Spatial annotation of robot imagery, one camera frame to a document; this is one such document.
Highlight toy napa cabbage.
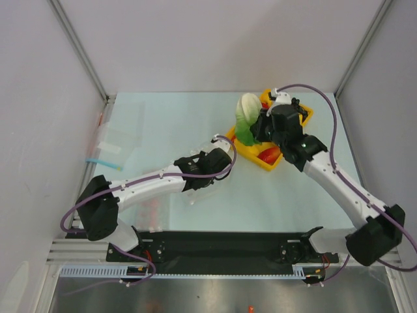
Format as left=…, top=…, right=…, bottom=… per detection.
left=235, top=93, right=263, bottom=146

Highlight white-dotted zip top bag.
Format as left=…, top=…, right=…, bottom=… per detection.
left=180, top=142, right=233, bottom=205

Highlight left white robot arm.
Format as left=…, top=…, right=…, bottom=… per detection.
left=76, top=146, right=233, bottom=261

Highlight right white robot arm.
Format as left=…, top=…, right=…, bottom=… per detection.
left=250, top=104, right=405, bottom=266

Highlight red-printed clear bag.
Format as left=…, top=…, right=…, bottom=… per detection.
left=134, top=195, right=171, bottom=232

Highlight toy black grapes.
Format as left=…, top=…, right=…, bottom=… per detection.
left=291, top=97, right=309, bottom=122

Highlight toy red pepper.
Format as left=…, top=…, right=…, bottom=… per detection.
left=257, top=147, right=281, bottom=165

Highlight yellow plastic tray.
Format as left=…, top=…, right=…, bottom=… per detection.
left=226, top=89, right=314, bottom=171

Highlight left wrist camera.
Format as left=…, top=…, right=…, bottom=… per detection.
left=209, top=134, right=235, bottom=154

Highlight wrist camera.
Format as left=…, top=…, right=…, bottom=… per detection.
left=267, top=88, right=292, bottom=107
left=209, top=134, right=235, bottom=154

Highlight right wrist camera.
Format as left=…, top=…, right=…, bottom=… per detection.
left=267, top=88, right=292, bottom=107

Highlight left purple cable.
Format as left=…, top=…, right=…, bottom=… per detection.
left=61, top=135, right=237, bottom=296

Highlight purple cable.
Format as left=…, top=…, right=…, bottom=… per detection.
left=276, top=83, right=417, bottom=288
left=61, top=135, right=237, bottom=296

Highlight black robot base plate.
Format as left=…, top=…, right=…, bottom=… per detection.
left=106, top=231, right=339, bottom=270

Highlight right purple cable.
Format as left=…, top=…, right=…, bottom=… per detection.
left=276, top=83, right=417, bottom=288

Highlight white slotted cable duct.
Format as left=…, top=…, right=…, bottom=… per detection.
left=59, top=263, right=324, bottom=280

